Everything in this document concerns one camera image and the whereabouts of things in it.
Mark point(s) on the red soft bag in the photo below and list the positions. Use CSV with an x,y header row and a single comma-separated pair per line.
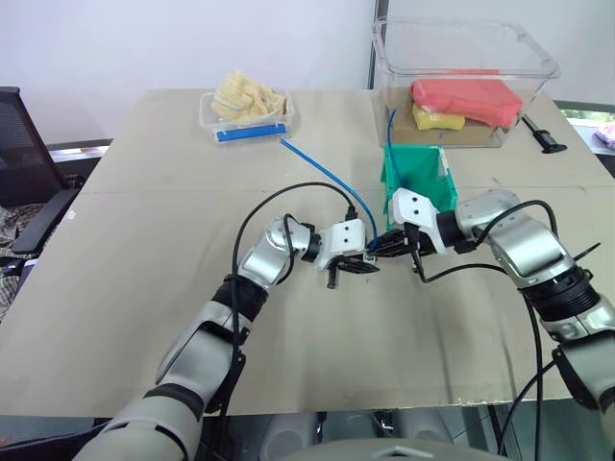
x,y
466,98

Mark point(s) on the yellow soft bag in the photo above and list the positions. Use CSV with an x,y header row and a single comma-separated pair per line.
x,y
437,120

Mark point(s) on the cream yellow cloth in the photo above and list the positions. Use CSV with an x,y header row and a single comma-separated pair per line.
x,y
242,96

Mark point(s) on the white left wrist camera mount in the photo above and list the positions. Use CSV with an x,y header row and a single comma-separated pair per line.
x,y
347,238

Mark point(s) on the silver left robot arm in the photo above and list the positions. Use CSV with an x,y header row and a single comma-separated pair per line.
x,y
269,259

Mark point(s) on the black office chair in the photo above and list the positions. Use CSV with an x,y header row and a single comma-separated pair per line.
x,y
24,158

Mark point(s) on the white coupler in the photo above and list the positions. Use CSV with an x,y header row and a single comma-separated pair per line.
x,y
370,259

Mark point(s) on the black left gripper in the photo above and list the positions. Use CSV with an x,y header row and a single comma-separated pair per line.
x,y
333,276

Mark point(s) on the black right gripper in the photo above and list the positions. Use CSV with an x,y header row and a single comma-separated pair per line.
x,y
420,245

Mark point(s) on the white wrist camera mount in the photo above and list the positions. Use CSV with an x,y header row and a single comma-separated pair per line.
x,y
347,238
415,207

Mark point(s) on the purple patterned item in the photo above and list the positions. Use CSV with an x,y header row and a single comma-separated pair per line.
x,y
606,137

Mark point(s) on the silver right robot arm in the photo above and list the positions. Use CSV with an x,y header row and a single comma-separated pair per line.
x,y
528,245

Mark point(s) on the small clear plastic container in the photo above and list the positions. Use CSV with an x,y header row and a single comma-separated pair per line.
x,y
250,127

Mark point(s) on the plaid cloth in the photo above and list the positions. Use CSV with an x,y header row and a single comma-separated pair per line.
x,y
12,278

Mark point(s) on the large clear plastic container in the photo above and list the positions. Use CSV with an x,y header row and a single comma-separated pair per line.
x,y
480,53

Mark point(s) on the blue flat strip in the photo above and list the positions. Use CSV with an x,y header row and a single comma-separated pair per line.
x,y
250,132

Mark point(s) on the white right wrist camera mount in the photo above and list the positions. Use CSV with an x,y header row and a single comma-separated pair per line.
x,y
415,207

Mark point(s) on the green plastic bin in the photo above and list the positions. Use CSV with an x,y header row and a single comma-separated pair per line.
x,y
418,170

